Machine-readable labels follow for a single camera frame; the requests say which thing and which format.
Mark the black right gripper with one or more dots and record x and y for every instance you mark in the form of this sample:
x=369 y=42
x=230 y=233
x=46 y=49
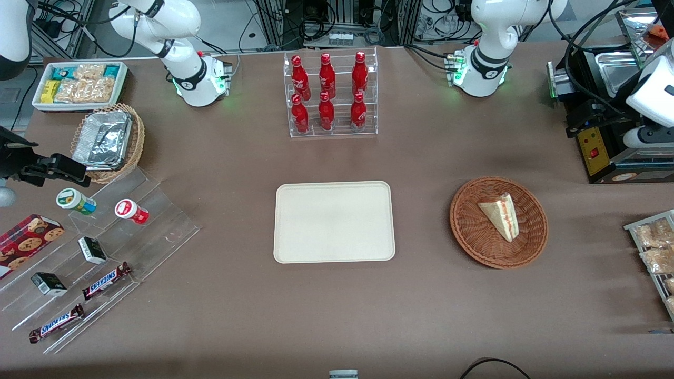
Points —
x=11 y=160

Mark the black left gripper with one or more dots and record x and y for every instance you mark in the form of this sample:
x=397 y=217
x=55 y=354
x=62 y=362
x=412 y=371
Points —
x=602 y=111

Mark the triangular sandwich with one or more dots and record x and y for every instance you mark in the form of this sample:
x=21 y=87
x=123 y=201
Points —
x=503 y=218

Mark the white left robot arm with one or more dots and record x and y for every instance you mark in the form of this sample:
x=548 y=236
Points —
x=489 y=31

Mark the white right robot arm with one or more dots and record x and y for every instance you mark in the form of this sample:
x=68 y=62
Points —
x=181 y=63

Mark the light wicker basket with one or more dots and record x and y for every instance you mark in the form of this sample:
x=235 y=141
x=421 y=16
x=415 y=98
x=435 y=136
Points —
x=137 y=142

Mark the round brown wicker basket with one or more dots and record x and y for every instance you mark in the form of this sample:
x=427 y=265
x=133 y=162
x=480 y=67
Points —
x=474 y=237

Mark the beige rectangular tray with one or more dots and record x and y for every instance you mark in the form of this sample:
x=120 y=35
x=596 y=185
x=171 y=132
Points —
x=334 y=221

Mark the black food warmer appliance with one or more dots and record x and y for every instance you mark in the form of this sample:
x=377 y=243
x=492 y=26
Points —
x=595 y=152

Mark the green lid cup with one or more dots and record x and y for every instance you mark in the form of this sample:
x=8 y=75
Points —
x=73 y=200

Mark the aluminium foil container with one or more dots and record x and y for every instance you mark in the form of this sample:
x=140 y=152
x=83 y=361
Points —
x=102 y=139

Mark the red chocolate cookie box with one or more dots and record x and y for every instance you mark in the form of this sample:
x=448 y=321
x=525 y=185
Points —
x=26 y=242

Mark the steel warmer pan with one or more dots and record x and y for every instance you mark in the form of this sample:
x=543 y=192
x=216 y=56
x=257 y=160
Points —
x=618 y=71

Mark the white rectangular snack bin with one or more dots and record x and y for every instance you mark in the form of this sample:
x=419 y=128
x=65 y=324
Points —
x=37 y=100

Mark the yellow snack pack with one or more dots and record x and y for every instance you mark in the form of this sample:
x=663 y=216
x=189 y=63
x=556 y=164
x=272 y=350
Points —
x=50 y=92

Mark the red lid cup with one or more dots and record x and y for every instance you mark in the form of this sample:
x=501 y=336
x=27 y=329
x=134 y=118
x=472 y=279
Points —
x=129 y=210

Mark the small black box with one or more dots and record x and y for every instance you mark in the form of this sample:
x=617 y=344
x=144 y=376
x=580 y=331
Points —
x=92 y=250
x=48 y=284

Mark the clear cracker bag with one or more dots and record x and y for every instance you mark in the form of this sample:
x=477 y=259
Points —
x=87 y=90

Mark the teal snack pack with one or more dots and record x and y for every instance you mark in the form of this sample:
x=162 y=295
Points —
x=62 y=72

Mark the clear acrylic stepped display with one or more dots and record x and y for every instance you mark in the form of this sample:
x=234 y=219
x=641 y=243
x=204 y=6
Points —
x=158 y=221

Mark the Snickers bar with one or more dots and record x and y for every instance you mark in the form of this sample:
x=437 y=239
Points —
x=105 y=280
x=55 y=323

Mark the clear nut snack bag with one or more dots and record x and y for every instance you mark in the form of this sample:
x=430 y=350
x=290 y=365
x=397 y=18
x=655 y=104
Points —
x=658 y=260
x=655 y=234

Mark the red soda bottle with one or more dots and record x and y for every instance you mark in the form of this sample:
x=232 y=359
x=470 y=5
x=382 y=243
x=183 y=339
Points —
x=326 y=115
x=327 y=76
x=358 y=113
x=300 y=117
x=300 y=79
x=359 y=73

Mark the clear acrylic bottle rack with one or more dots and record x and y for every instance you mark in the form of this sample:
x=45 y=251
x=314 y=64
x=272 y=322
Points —
x=339 y=131

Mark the white power strip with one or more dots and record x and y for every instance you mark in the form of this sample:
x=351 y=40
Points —
x=341 y=39

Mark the grey box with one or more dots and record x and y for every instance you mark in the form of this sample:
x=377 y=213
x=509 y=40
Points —
x=343 y=374

